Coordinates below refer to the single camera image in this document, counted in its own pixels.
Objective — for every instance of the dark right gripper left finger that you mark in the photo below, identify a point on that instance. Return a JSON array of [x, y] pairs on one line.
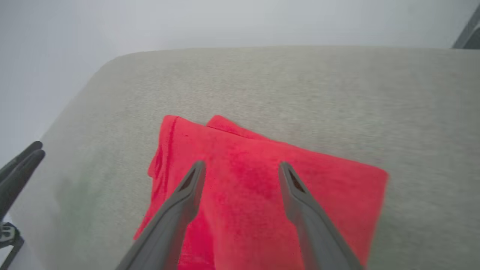
[[176, 217]]

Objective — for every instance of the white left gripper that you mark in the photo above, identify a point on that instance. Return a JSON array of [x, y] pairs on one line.
[[8, 234]]

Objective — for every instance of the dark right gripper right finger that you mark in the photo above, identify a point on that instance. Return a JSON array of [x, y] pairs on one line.
[[311, 225]]

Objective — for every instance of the red and white shirt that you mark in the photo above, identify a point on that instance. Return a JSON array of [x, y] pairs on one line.
[[243, 180]]

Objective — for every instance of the dark partition edge strip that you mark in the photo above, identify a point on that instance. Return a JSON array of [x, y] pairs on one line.
[[468, 30]]

